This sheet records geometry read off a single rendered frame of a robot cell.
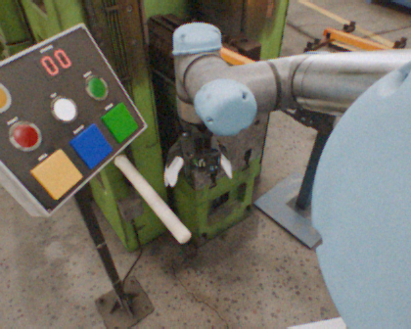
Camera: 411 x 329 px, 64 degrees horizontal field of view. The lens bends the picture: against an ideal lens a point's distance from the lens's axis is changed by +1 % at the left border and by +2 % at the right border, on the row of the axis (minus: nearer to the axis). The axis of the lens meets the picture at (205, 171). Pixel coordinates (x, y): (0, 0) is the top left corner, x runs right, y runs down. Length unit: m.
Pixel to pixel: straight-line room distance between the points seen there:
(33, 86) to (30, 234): 1.36
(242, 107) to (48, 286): 1.52
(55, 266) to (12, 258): 0.24
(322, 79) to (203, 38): 0.19
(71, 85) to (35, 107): 0.10
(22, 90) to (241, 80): 0.45
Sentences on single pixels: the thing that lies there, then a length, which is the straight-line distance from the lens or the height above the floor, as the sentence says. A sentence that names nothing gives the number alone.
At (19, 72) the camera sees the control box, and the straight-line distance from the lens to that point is 0.75.
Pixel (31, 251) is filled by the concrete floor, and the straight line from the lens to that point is 1.96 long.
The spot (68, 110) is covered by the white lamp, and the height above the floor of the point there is 1.09.
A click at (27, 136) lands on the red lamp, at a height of 1.09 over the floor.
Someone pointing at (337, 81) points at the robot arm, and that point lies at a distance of 0.40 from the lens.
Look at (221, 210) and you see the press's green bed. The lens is 1.69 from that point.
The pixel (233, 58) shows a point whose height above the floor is 1.02.
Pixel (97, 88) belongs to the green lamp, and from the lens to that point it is 0.82.
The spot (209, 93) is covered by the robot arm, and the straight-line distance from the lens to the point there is 0.44.
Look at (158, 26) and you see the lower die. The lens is 1.39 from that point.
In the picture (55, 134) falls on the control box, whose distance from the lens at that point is 0.75.
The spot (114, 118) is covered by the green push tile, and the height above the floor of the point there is 1.03.
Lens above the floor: 1.49
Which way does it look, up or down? 45 degrees down
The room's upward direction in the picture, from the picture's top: straight up
